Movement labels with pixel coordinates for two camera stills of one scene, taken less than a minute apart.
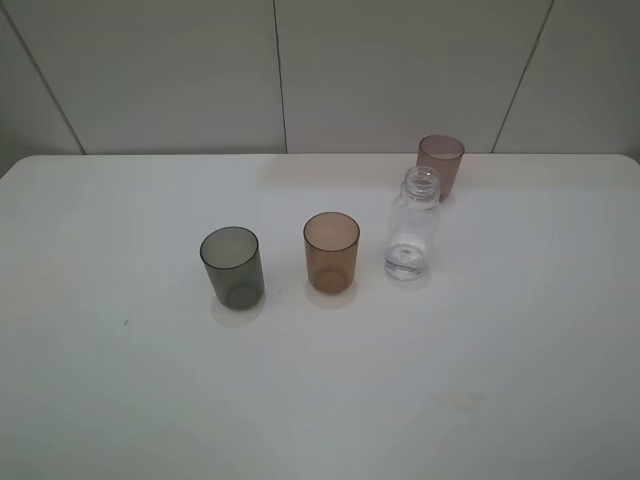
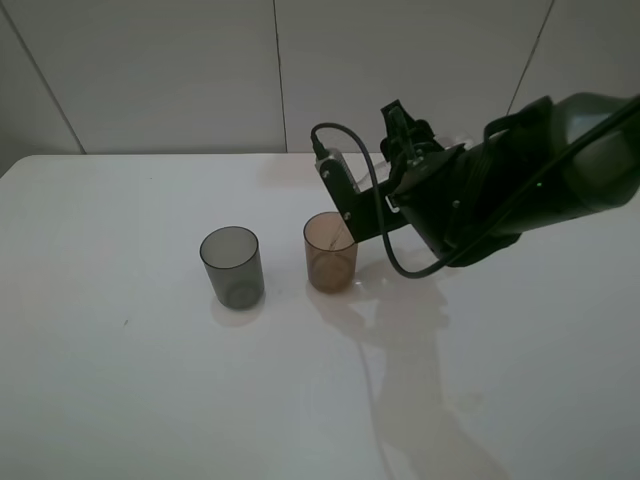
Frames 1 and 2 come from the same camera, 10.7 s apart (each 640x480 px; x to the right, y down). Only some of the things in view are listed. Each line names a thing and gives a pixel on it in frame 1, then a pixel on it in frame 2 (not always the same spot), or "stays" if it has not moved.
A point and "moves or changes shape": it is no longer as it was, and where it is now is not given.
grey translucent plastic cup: (232, 255) stays
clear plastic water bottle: (414, 225) moves or changes shape
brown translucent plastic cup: (332, 241) stays
